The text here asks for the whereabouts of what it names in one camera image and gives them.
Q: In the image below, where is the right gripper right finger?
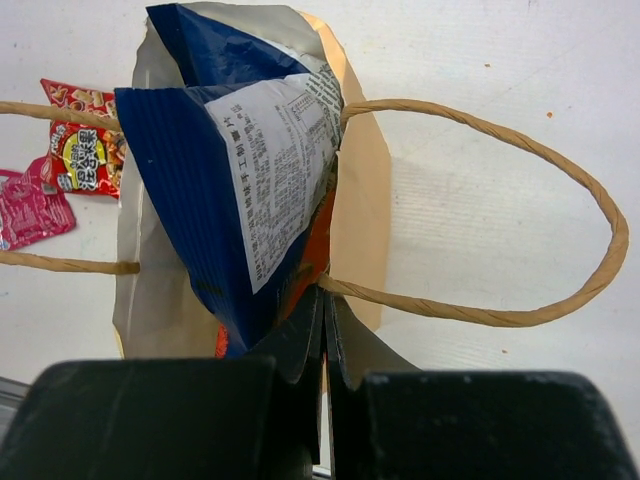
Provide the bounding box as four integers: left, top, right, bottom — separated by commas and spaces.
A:
324, 292, 419, 479

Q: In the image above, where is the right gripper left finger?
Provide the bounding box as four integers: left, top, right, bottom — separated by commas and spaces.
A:
250, 285, 324, 465

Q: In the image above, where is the orange snack packet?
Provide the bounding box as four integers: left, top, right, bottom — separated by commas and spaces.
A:
214, 194, 336, 360

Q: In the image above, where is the brown paper bag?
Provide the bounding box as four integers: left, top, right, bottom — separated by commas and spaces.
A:
1, 2, 629, 358

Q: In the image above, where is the blue Burts chips bag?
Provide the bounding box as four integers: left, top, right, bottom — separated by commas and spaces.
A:
113, 3, 346, 357

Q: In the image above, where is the red mixed nuts packet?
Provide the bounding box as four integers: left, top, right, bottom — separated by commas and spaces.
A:
40, 79, 127, 198

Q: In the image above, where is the pink candy packet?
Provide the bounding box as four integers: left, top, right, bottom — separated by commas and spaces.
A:
1, 157, 76, 251

